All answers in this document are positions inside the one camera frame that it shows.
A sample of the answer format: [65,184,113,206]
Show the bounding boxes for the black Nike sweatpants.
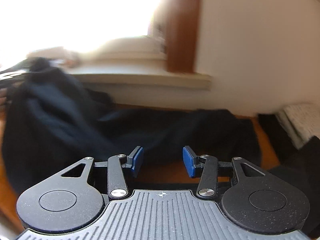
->
[2,57,261,194]

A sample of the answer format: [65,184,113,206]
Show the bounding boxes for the grey folded garment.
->
[276,111,304,150]

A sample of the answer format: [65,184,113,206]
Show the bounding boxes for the black folded garment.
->
[258,114,319,238]

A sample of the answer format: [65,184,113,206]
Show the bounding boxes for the white patterned folded cloth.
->
[283,103,319,142]

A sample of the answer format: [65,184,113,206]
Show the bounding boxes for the brown wooden window frame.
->
[165,0,201,74]

